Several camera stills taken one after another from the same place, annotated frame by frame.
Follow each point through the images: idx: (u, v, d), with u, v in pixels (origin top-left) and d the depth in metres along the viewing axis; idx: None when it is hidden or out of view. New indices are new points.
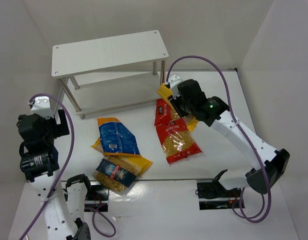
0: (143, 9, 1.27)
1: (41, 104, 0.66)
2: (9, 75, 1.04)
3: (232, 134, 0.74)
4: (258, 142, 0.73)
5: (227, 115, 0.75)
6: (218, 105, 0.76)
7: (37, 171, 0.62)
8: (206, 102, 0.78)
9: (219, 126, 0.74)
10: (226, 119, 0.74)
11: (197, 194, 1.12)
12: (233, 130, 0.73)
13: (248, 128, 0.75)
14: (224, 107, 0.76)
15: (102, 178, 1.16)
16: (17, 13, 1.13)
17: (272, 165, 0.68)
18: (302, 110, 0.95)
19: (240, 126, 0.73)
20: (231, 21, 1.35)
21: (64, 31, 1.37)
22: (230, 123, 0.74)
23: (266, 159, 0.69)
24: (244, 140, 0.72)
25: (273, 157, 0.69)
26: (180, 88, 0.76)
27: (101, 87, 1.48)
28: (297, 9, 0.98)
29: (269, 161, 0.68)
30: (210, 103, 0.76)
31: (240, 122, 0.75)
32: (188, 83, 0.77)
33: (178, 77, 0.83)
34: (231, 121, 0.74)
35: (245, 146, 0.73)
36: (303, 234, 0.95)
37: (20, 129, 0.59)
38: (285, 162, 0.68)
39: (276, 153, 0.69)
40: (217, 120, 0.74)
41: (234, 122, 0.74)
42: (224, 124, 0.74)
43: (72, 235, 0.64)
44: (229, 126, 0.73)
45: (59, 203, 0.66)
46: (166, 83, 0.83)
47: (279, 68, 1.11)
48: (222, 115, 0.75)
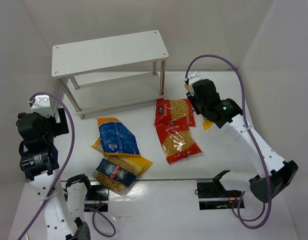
0: (143, 9, 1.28)
1: (41, 102, 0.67)
2: (9, 75, 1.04)
3: (241, 138, 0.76)
4: (267, 150, 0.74)
5: (239, 119, 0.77)
6: (232, 108, 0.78)
7: (37, 170, 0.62)
8: (220, 103, 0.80)
9: (230, 129, 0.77)
10: (238, 123, 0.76)
11: (197, 194, 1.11)
12: (243, 135, 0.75)
13: (259, 135, 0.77)
14: (236, 110, 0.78)
15: (102, 178, 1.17)
16: (17, 13, 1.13)
17: (278, 175, 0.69)
18: (301, 109, 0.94)
19: (250, 132, 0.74)
20: (230, 21, 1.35)
21: (65, 31, 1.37)
22: (241, 127, 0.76)
23: (272, 168, 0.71)
24: (252, 146, 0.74)
25: (281, 168, 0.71)
26: (196, 87, 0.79)
27: (101, 87, 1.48)
28: (296, 9, 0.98)
29: (276, 171, 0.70)
30: (223, 105, 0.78)
31: (251, 128, 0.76)
32: (204, 82, 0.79)
33: (199, 74, 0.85)
34: (243, 125, 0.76)
35: (253, 152, 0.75)
36: (303, 234, 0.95)
37: (19, 128, 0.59)
38: (292, 175, 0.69)
39: (284, 164, 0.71)
40: (229, 123, 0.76)
41: (246, 127, 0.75)
42: (235, 127, 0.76)
43: (71, 234, 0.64)
44: (239, 130, 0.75)
45: (59, 202, 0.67)
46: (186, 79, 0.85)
47: (278, 67, 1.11)
48: (233, 118, 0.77)
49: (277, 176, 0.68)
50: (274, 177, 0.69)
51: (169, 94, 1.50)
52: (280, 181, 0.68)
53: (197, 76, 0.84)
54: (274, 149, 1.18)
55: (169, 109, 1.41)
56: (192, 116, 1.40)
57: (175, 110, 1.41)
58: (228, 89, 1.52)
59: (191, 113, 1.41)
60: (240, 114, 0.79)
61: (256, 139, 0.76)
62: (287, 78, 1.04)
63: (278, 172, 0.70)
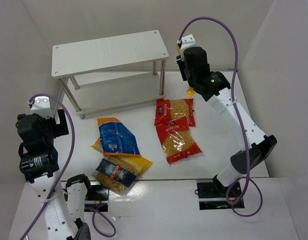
0: (143, 9, 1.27)
1: (41, 103, 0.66)
2: (9, 75, 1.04)
3: (227, 112, 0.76)
4: (250, 124, 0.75)
5: (227, 93, 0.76)
6: (220, 81, 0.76)
7: (37, 172, 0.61)
8: (209, 75, 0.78)
9: (216, 102, 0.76)
10: (224, 97, 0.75)
11: (197, 194, 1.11)
12: (229, 108, 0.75)
13: (244, 111, 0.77)
14: (224, 84, 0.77)
15: (102, 178, 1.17)
16: (16, 13, 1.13)
17: (258, 148, 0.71)
18: (302, 110, 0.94)
19: (236, 106, 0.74)
20: (231, 21, 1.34)
21: (64, 31, 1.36)
22: (227, 101, 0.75)
23: (253, 141, 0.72)
24: (236, 120, 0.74)
25: (261, 141, 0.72)
26: (186, 55, 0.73)
27: (101, 87, 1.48)
28: (297, 10, 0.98)
29: (256, 144, 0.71)
30: (212, 77, 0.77)
31: (237, 102, 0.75)
32: (195, 51, 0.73)
33: (193, 40, 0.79)
34: (229, 99, 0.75)
35: (236, 126, 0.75)
36: (303, 234, 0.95)
37: (18, 130, 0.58)
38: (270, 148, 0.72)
39: (264, 138, 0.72)
40: (215, 96, 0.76)
41: (232, 101, 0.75)
42: (221, 101, 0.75)
43: (72, 235, 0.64)
44: (225, 104, 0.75)
45: (59, 204, 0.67)
46: (179, 42, 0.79)
47: (279, 68, 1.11)
48: (221, 92, 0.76)
49: (256, 149, 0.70)
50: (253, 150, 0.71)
51: (169, 94, 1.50)
52: (259, 154, 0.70)
53: (191, 41, 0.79)
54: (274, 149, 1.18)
55: (169, 109, 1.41)
56: (192, 116, 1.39)
57: (175, 110, 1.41)
58: None
59: (191, 113, 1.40)
60: (228, 87, 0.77)
61: (240, 113, 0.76)
62: (286, 79, 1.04)
63: (258, 145, 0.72)
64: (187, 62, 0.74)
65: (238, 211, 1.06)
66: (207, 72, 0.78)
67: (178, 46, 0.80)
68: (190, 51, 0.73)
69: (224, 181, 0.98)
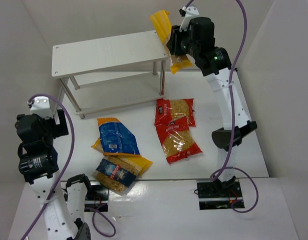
0: (142, 9, 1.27)
1: (40, 104, 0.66)
2: (9, 75, 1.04)
3: (220, 93, 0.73)
4: (238, 108, 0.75)
5: (226, 73, 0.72)
6: (223, 59, 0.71)
7: (37, 173, 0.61)
8: (212, 50, 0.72)
9: (213, 80, 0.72)
10: (223, 77, 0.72)
11: (197, 194, 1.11)
12: (223, 90, 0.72)
13: (237, 93, 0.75)
14: (226, 63, 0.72)
15: (102, 178, 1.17)
16: (16, 13, 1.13)
17: (239, 131, 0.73)
18: (302, 110, 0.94)
19: (231, 88, 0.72)
20: (231, 21, 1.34)
21: (64, 31, 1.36)
22: (224, 82, 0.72)
23: (236, 124, 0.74)
24: (228, 102, 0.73)
25: (243, 125, 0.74)
26: (194, 25, 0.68)
27: (101, 87, 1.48)
28: (297, 10, 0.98)
29: (239, 127, 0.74)
30: (215, 53, 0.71)
31: (233, 85, 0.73)
32: (204, 22, 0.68)
33: (197, 12, 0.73)
34: (226, 80, 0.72)
35: (226, 107, 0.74)
36: (304, 234, 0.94)
37: (18, 131, 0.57)
38: (250, 131, 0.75)
39: (247, 123, 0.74)
40: (215, 74, 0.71)
41: (228, 83, 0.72)
42: (218, 80, 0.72)
43: (72, 236, 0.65)
44: (222, 84, 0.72)
45: (59, 205, 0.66)
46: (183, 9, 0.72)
47: (279, 68, 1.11)
48: (221, 70, 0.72)
49: (238, 132, 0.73)
50: (235, 133, 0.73)
51: (169, 94, 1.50)
52: (238, 136, 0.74)
53: (195, 13, 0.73)
54: (275, 150, 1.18)
55: (169, 109, 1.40)
56: (192, 116, 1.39)
57: (175, 110, 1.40)
58: None
59: (191, 113, 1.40)
60: (228, 67, 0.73)
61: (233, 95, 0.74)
62: (286, 79, 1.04)
63: (240, 129, 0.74)
64: (194, 34, 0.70)
65: (237, 211, 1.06)
66: (210, 47, 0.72)
67: (181, 14, 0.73)
68: (198, 22, 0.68)
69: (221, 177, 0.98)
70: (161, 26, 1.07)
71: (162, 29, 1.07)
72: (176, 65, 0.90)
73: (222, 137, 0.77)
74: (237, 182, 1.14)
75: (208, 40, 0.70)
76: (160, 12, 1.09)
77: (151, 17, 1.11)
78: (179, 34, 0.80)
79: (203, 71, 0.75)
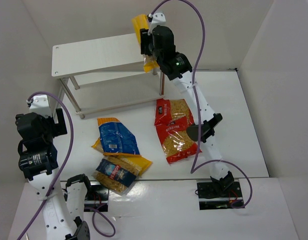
0: (142, 10, 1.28)
1: (40, 102, 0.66)
2: (9, 75, 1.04)
3: (186, 93, 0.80)
4: (204, 104, 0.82)
5: (189, 76, 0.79)
6: (184, 63, 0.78)
7: (36, 170, 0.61)
8: (174, 57, 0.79)
9: (178, 83, 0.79)
10: (186, 79, 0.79)
11: (197, 194, 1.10)
12: (189, 91, 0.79)
13: (201, 92, 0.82)
14: (187, 67, 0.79)
15: (102, 178, 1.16)
16: (17, 14, 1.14)
17: (208, 124, 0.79)
18: (302, 110, 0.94)
19: (195, 88, 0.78)
20: (230, 21, 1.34)
21: (65, 31, 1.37)
22: (188, 83, 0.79)
23: (204, 119, 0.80)
24: (194, 101, 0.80)
25: (211, 119, 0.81)
26: (156, 35, 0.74)
27: (101, 87, 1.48)
28: (297, 9, 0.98)
29: (207, 121, 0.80)
30: (177, 59, 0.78)
31: (197, 85, 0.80)
32: (164, 32, 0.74)
33: (163, 19, 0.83)
34: (190, 82, 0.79)
35: (193, 105, 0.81)
36: (304, 235, 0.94)
37: (18, 127, 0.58)
38: (217, 123, 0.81)
39: (214, 116, 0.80)
40: (179, 78, 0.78)
41: (192, 84, 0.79)
42: (183, 83, 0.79)
43: (70, 233, 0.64)
44: (186, 86, 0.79)
45: (58, 202, 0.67)
46: (150, 16, 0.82)
47: (279, 67, 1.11)
48: (184, 74, 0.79)
49: (207, 125, 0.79)
50: (204, 126, 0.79)
51: (169, 93, 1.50)
52: (208, 128, 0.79)
53: (161, 20, 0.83)
54: (275, 149, 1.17)
55: (169, 109, 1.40)
56: (192, 116, 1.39)
57: (175, 110, 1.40)
58: (228, 90, 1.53)
59: (191, 113, 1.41)
60: (190, 70, 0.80)
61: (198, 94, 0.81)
62: (286, 78, 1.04)
63: (208, 122, 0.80)
64: (157, 42, 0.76)
65: (237, 211, 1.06)
66: (172, 53, 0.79)
67: (148, 20, 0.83)
68: (159, 32, 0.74)
69: (216, 175, 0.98)
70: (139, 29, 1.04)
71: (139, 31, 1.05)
72: (148, 63, 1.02)
73: (193, 132, 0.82)
74: (238, 182, 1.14)
75: (169, 48, 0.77)
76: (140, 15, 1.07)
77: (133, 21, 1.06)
78: (148, 38, 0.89)
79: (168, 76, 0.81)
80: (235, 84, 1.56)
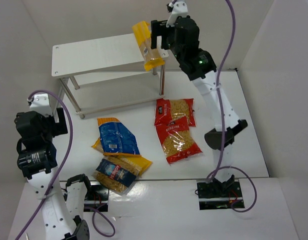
0: (142, 10, 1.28)
1: (40, 101, 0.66)
2: (9, 75, 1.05)
3: (209, 96, 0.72)
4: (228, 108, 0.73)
5: (212, 76, 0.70)
6: (208, 62, 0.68)
7: (35, 169, 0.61)
8: (197, 54, 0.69)
9: (200, 84, 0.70)
10: (209, 80, 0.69)
11: (197, 194, 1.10)
12: (212, 93, 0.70)
13: (225, 95, 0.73)
14: (211, 65, 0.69)
15: (102, 178, 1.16)
16: (17, 14, 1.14)
17: (231, 132, 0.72)
18: (302, 109, 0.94)
19: (219, 90, 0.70)
20: (231, 21, 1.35)
21: (65, 32, 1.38)
22: (211, 85, 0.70)
23: (228, 126, 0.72)
24: (217, 106, 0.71)
25: (235, 125, 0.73)
26: (179, 28, 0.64)
27: (101, 87, 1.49)
28: (297, 9, 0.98)
29: (230, 128, 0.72)
30: (200, 57, 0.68)
31: (220, 87, 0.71)
32: (190, 25, 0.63)
33: (186, 10, 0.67)
34: (214, 83, 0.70)
35: (216, 109, 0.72)
36: (303, 234, 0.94)
37: (17, 125, 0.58)
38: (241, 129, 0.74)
39: (238, 122, 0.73)
40: (201, 79, 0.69)
41: (216, 85, 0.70)
42: (206, 84, 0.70)
43: (70, 232, 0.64)
44: (209, 88, 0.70)
45: (58, 202, 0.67)
46: (170, 6, 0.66)
47: (279, 67, 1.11)
48: (207, 74, 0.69)
49: (231, 132, 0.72)
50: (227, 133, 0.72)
51: (169, 93, 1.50)
52: (231, 136, 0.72)
53: (183, 10, 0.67)
54: (275, 149, 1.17)
55: (169, 109, 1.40)
56: (192, 116, 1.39)
57: (175, 110, 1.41)
58: (228, 90, 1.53)
59: (191, 113, 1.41)
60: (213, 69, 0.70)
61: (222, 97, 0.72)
62: (286, 78, 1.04)
63: (232, 129, 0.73)
64: (179, 36, 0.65)
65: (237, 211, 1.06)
66: (194, 49, 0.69)
67: (168, 10, 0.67)
68: (183, 25, 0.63)
69: (220, 177, 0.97)
70: (141, 33, 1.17)
71: (141, 34, 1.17)
72: (149, 63, 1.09)
73: (214, 138, 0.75)
74: (238, 182, 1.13)
75: (193, 44, 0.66)
76: (141, 24, 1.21)
77: (133, 27, 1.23)
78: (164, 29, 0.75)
79: (188, 76, 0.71)
80: (235, 84, 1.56)
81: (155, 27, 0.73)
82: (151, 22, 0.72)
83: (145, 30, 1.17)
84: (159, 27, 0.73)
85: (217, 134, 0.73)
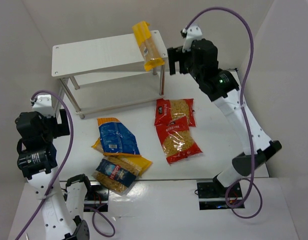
0: (142, 11, 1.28)
1: (43, 101, 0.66)
2: (9, 75, 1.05)
3: (234, 116, 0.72)
4: (256, 129, 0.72)
5: (235, 95, 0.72)
6: (228, 81, 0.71)
7: (35, 169, 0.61)
8: (217, 74, 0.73)
9: (222, 104, 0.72)
10: (232, 99, 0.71)
11: (197, 194, 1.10)
12: (236, 112, 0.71)
13: (252, 115, 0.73)
14: (232, 84, 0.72)
15: (102, 178, 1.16)
16: (17, 14, 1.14)
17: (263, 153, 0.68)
18: (302, 109, 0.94)
19: (244, 109, 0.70)
20: (231, 21, 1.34)
21: (65, 32, 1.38)
22: (235, 104, 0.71)
23: (258, 147, 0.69)
24: (244, 126, 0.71)
25: (266, 147, 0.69)
26: (197, 50, 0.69)
27: (101, 87, 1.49)
28: (297, 9, 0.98)
29: (262, 150, 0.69)
30: (220, 76, 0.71)
31: (245, 105, 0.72)
32: (207, 46, 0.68)
33: (199, 33, 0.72)
34: (237, 102, 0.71)
35: (242, 130, 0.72)
36: (303, 234, 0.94)
37: (17, 126, 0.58)
38: (275, 153, 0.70)
39: (270, 144, 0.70)
40: (223, 98, 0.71)
41: (240, 104, 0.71)
42: (229, 103, 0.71)
43: (70, 233, 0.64)
44: (233, 107, 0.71)
45: (58, 202, 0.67)
46: (184, 31, 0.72)
47: (279, 67, 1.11)
48: (229, 93, 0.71)
49: (262, 154, 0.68)
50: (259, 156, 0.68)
51: (169, 93, 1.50)
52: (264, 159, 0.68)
53: (197, 34, 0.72)
54: None
55: (169, 109, 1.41)
56: (192, 116, 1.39)
57: (175, 110, 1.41)
58: None
59: (191, 113, 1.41)
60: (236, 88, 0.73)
61: (248, 118, 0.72)
62: (286, 78, 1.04)
63: (264, 151, 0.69)
64: (198, 57, 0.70)
65: (237, 211, 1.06)
66: (213, 71, 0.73)
67: (182, 36, 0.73)
68: (201, 46, 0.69)
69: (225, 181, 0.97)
70: (141, 33, 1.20)
71: (141, 34, 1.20)
72: (149, 63, 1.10)
73: (244, 162, 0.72)
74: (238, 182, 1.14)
75: (212, 65, 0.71)
76: (141, 24, 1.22)
77: (132, 27, 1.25)
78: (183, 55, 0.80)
79: (210, 96, 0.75)
80: None
81: (173, 54, 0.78)
82: (169, 50, 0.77)
83: (146, 31, 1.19)
84: (177, 54, 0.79)
85: (247, 158, 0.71)
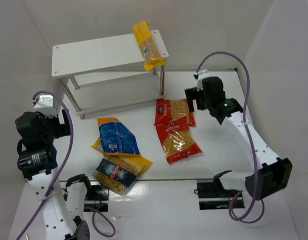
0: (142, 10, 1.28)
1: (45, 101, 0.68)
2: (8, 75, 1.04)
3: (238, 133, 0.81)
4: (262, 145, 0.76)
5: (239, 116, 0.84)
6: (233, 106, 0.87)
7: (35, 169, 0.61)
8: (224, 102, 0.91)
9: (228, 123, 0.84)
10: (236, 119, 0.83)
11: (197, 194, 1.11)
12: (240, 129, 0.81)
13: (257, 133, 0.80)
14: (237, 108, 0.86)
15: (102, 178, 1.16)
16: (16, 14, 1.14)
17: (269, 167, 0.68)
18: (302, 109, 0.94)
19: (246, 126, 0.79)
20: (231, 21, 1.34)
21: (65, 31, 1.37)
22: (239, 122, 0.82)
23: (264, 162, 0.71)
24: (247, 141, 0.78)
25: (273, 162, 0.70)
26: (205, 82, 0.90)
27: (101, 87, 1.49)
28: (297, 9, 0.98)
29: (267, 164, 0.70)
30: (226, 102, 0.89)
31: (249, 124, 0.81)
32: (212, 79, 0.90)
33: (208, 73, 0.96)
34: (241, 121, 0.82)
35: (247, 146, 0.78)
36: (303, 234, 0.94)
37: (18, 126, 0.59)
38: (284, 171, 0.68)
39: (278, 160, 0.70)
40: (228, 117, 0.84)
41: (243, 123, 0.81)
42: (233, 122, 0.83)
43: (70, 233, 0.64)
44: (237, 125, 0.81)
45: (58, 202, 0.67)
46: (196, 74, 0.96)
47: (279, 67, 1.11)
48: (233, 114, 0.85)
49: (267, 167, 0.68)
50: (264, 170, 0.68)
51: (169, 93, 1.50)
52: (271, 175, 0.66)
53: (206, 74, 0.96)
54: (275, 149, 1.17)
55: (169, 109, 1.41)
56: (192, 116, 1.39)
57: (175, 110, 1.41)
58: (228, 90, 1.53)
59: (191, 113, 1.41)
60: (240, 111, 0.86)
61: (253, 135, 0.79)
62: (287, 78, 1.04)
63: (270, 166, 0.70)
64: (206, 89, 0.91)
65: (237, 211, 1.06)
66: (221, 100, 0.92)
67: (195, 77, 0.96)
68: (208, 80, 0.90)
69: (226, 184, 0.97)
70: (141, 33, 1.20)
71: (141, 34, 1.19)
72: (149, 63, 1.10)
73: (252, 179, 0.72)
74: None
75: (217, 93, 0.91)
76: (141, 24, 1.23)
77: (132, 27, 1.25)
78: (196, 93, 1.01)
79: (219, 119, 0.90)
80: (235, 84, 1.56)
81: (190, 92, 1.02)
82: (187, 90, 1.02)
83: (146, 31, 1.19)
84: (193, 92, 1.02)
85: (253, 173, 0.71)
